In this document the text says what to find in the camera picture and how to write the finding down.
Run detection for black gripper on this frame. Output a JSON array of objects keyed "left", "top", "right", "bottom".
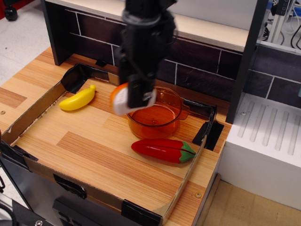
[{"left": 117, "top": 10, "right": 176, "bottom": 108}]

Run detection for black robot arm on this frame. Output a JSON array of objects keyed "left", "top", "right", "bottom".
[{"left": 116, "top": 0, "right": 176, "bottom": 109}]

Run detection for orange transparent plastic pot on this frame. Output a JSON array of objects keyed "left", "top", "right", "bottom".
[{"left": 127, "top": 86, "right": 190, "bottom": 139}]

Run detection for cardboard fence with black tape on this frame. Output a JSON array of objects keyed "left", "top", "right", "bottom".
[{"left": 0, "top": 60, "right": 230, "bottom": 226}]

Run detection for yellow toy banana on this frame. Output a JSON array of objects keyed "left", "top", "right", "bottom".
[{"left": 59, "top": 85, "right": 96, "bottom": 111}]

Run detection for red toy chili pepper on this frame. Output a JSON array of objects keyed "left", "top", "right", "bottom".
[{"left": 131, "top": 139, "right": 197, "bottom": 163}]

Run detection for light wooden shelf ledge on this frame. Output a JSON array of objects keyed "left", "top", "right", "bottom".
[{"left": 48, "top": 0, "right": 249, "bottom": 52}]

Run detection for white sink drainboard unit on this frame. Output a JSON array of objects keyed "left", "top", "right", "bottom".
[{"left": 218, "top": 94, "right": 301, "bottom": 209}]

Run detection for black caster wheel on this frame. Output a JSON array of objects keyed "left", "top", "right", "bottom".
[{"left": 3, "top": 0, "right": 18, "bottom": 21}]

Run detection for dark grey left post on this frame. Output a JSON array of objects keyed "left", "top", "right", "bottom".
[{"left": 41, "top": 0, "right": 73, "bottom": 65}]

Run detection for dark grey vertical post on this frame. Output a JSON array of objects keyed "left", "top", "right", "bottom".
[{"left": 226, "top": 0, "right": 268, "bottom": 124}]

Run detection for black bracket with screw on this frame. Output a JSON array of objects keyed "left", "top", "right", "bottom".
[{"left": 9, "top": 200, "right": 95, "bottom": 226}]

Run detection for white metal frame with cables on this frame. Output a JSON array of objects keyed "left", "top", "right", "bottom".
[{"left": 260, "top": 0, "right": 301, "bottom": 55}]

